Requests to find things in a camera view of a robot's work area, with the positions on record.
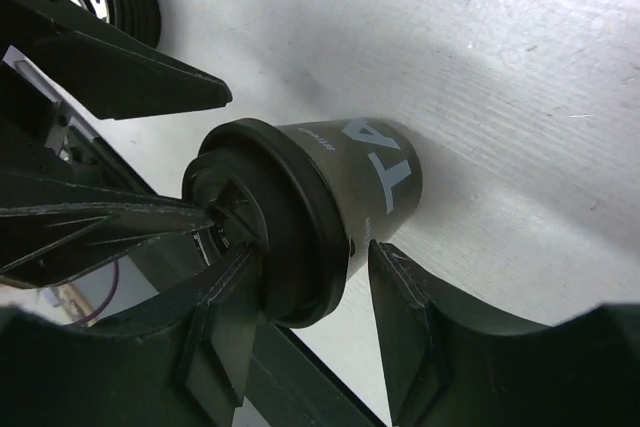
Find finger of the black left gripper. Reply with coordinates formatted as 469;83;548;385
1;170;213;288
1;0;232;120

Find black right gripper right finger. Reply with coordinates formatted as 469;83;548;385
368;242;639;426

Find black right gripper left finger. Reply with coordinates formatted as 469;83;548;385
1;249;261;426

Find black plastic cup lid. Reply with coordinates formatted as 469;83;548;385
182;118;350;328

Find dark paper coffee cup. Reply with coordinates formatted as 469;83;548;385
279;118;423;277

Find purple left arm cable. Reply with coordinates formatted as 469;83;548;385
74;259;124;328

